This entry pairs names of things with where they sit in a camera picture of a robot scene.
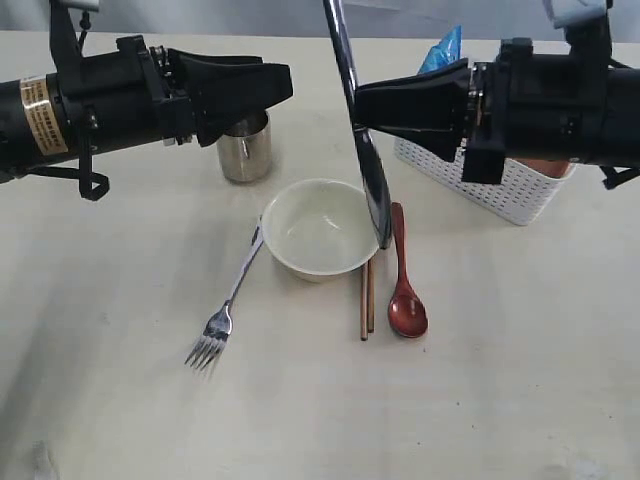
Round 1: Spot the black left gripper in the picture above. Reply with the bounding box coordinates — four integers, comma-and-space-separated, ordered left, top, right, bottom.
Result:
49, 34, 293, 148

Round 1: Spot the blue snack packet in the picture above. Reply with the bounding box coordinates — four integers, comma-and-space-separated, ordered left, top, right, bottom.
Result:
418, 25, 462, 74

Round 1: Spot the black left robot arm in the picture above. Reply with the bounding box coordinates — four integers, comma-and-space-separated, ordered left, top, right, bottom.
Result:
1, 35, 293, 181

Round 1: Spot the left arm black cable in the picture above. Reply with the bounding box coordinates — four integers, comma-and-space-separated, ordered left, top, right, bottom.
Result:
0, 9, 111, 202

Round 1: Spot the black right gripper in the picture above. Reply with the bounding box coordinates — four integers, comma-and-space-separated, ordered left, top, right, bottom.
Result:
352, 38, 612, 184

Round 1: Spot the wooden chopstick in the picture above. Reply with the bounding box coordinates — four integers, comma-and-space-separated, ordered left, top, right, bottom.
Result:
360, 262, 369, 341
366, 256, 375, 334

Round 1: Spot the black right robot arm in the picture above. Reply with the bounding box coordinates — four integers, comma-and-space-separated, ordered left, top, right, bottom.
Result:
355, 38, 639, 189

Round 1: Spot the dark red wooden spoon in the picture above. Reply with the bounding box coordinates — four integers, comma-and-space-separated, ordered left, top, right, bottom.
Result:
388, 202, 428, 339

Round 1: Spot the metal cutlery handle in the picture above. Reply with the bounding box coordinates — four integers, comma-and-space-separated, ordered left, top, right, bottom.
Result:
322, 0, 392, 249
184, 218, 264, 371

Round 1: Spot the brown wooden plate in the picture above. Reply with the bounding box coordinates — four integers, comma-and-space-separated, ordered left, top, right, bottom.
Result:
517, 159, 571, 178

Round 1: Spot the grey ceramic bowl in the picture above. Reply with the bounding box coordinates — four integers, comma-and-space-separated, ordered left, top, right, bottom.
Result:
261, 178, 379, 283

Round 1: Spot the stainless steel cup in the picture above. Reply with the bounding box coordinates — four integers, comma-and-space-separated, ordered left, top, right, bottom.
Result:
216, 111, 273, 184

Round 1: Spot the white perforated plastic basket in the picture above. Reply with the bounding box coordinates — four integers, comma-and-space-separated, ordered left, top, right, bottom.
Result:
394, 138, 576, 226

